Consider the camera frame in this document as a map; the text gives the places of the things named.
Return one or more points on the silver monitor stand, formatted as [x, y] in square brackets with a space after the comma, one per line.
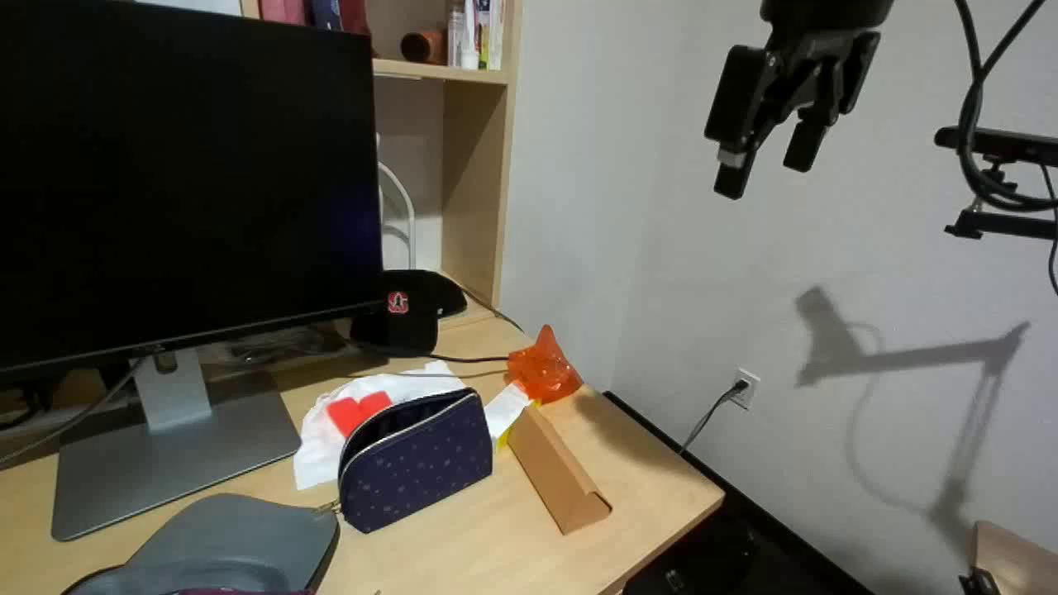
[196, 436]

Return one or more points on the orange plastic bag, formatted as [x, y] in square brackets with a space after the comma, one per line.
[542, 368]

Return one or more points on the white wall outlet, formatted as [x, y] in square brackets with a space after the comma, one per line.
[750, 386]

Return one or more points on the white papers with red card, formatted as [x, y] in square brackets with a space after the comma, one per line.
[343, 412]

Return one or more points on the grey mouse pad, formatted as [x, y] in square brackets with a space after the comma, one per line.
[227, 547]

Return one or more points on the brown cardboard case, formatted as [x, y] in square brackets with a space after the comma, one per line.
[556, 479]

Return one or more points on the navy dotted pouch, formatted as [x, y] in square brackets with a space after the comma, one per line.
[410, 456]

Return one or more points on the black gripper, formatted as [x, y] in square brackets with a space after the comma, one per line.
[811, 65]

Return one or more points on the black computer monitor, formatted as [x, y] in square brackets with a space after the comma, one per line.
[172, 178]

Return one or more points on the black cap with red patch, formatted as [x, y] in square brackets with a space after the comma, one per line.
[405, 321]

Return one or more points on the wooden shelf unit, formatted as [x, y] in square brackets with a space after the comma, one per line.
[443, 148]

